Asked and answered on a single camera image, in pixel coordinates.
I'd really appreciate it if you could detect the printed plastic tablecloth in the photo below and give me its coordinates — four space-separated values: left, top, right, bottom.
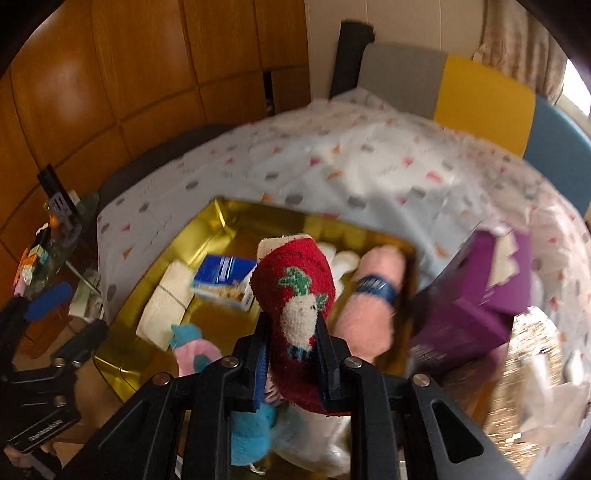
96 88 591 467

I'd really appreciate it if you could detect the black round table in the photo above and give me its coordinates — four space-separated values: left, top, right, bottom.
98 122 241 208

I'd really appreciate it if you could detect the gold box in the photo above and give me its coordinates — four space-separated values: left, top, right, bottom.
92 198 421 416

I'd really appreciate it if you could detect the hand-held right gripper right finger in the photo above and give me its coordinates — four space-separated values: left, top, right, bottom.
315 316 532 480

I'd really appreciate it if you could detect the blue white carton box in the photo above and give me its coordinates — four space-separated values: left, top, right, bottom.
190 254 259 315

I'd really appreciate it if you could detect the purple box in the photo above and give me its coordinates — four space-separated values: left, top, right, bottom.
409 228 532 374

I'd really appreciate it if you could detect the beige towel black band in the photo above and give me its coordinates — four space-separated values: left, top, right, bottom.
136 260 198 352

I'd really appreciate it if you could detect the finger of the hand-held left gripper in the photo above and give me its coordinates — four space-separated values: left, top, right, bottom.
48 319 110 370
0 281 75 384

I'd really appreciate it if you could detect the black panel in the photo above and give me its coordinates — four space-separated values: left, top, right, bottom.
329 21 376 99

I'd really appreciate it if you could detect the pink and blue fluffy sock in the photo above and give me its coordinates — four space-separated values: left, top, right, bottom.
171 323 225 377

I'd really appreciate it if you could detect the window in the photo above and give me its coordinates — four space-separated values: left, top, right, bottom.
556 60 591 116

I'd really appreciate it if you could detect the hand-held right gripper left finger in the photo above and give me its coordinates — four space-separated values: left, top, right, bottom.
60 311 273 480

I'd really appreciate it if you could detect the beige patterned curtain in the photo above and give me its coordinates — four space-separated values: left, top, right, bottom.
475 0 571 100

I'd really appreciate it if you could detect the cluttered side table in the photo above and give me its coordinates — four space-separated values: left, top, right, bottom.
11 164 105 324

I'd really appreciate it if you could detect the red christmas sock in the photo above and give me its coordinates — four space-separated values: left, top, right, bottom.
250 233 352 416

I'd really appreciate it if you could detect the blue yellow grey bench backrest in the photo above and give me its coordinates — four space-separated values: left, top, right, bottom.
358 44 591 208

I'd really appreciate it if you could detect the pink fluffy sock blue label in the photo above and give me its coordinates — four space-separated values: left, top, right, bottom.
332 244 407 365

